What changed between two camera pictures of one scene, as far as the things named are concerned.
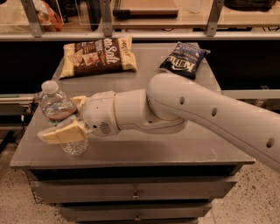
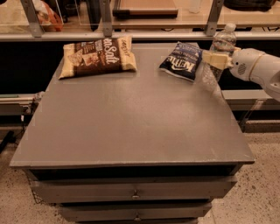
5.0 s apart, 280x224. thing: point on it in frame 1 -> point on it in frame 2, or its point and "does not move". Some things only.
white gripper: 100,114 -> 241,65
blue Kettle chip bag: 185,59 does not move
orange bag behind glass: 50,20 does not move
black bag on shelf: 248,5 does not move
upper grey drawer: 131,191 does not move
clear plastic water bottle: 57,108 -> 224,42
